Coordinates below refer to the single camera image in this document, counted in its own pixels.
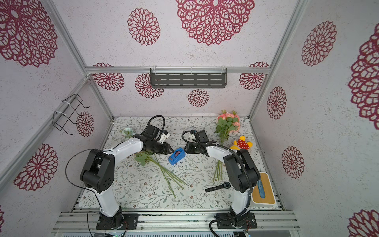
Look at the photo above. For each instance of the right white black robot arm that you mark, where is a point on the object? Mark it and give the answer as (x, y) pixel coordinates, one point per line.
(243, 176)

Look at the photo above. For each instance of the yellow plush toy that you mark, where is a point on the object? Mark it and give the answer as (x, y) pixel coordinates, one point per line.
(241, 143)

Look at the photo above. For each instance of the blue tape dispenser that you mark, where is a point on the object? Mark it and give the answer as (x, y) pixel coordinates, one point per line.
(177, 156)

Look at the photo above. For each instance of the dark grey wall shelf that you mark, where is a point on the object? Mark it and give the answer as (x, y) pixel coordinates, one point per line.
(191, 80)

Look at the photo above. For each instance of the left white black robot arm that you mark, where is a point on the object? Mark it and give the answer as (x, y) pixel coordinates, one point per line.
(99, 168)

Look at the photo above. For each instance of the floral patterned table mat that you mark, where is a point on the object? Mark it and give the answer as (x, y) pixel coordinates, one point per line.
(197, 171)

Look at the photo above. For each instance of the pink rose bouquet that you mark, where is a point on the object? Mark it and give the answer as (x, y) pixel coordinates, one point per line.
(146, 178)
(227, 123)

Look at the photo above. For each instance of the blue tool on tray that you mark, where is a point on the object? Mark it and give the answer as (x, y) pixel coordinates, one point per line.
(261, 189)

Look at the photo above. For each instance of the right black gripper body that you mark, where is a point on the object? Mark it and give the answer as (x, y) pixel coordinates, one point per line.
(187, 148)

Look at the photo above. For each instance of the black wire wall rack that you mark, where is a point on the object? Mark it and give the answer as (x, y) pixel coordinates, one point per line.
(61, 118)

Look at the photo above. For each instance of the black wristwatch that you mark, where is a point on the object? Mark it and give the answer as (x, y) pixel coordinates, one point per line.
(225, 185)

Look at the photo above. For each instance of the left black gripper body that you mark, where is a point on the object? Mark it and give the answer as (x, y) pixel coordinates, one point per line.
(159, 148)

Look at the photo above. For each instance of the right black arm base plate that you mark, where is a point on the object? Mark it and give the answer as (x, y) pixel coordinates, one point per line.
(246, 221)

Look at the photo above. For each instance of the wooden tray white rim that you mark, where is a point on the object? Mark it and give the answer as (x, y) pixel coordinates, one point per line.
(269, 194)

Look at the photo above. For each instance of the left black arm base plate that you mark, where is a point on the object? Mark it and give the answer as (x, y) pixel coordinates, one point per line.
(118, 222)

